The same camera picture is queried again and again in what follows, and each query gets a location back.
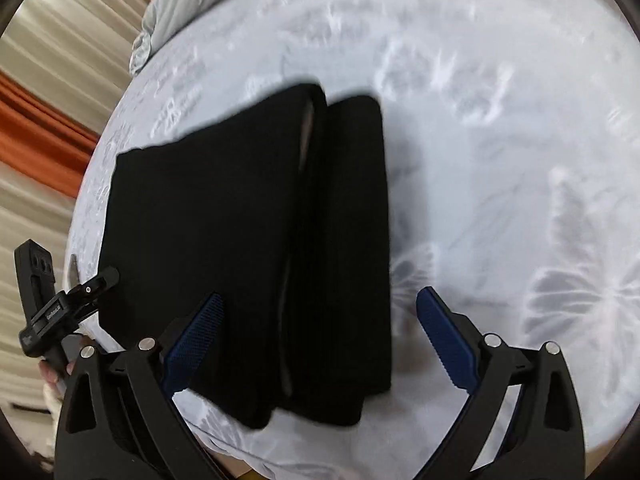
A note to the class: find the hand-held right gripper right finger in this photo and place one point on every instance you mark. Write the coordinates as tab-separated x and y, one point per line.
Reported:
445	340

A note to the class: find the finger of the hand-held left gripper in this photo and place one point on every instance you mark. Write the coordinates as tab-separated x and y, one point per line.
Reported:
97	282

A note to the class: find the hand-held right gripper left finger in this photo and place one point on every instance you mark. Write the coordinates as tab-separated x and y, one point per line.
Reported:
197	345

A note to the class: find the black pants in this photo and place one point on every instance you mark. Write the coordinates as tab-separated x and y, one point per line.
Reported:
210	210

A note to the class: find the person's left hand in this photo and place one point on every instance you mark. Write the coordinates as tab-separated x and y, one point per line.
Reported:
50	372

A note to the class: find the orange curtain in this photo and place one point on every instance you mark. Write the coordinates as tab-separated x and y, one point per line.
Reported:
35	120

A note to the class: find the white patterned bed sheet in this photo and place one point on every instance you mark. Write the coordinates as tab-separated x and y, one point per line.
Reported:
500	135

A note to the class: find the beige curtain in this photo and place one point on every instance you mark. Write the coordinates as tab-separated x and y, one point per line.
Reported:
60	35

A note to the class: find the grey pillow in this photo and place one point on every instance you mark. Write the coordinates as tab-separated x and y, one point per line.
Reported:
170	10

